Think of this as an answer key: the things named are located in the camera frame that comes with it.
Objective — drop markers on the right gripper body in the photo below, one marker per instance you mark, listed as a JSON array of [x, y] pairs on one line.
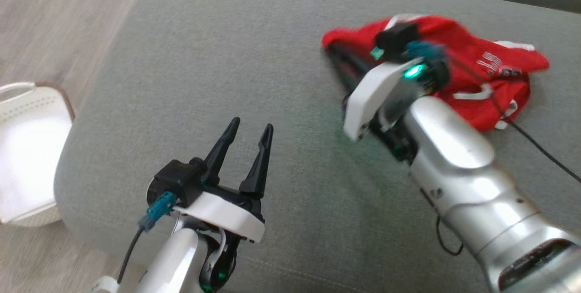
[[372, 93]]

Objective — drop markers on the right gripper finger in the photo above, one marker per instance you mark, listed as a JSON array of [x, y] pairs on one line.
[[349, 59], [349, 83]]

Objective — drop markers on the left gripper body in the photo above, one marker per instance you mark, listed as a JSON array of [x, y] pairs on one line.
[[227, 213]]

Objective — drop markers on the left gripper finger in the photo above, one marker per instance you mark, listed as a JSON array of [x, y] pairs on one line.
[[222, 148], [259, 166]]

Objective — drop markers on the red and white jersey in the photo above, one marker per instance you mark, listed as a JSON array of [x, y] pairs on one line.
[[476, 57]]

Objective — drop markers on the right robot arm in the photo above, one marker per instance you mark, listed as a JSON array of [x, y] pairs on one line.
[[467, 175]]

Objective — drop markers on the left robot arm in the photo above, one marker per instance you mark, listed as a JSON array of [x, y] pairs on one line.
[[177, 261]]

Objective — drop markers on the large grey sofa seat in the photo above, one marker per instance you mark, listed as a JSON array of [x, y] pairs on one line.
[[227, 57]]

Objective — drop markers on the white perforated laundry basket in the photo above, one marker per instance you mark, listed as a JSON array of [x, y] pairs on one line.
[[32, 157]]

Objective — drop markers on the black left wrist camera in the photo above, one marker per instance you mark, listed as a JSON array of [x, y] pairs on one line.
[[174, 182]]

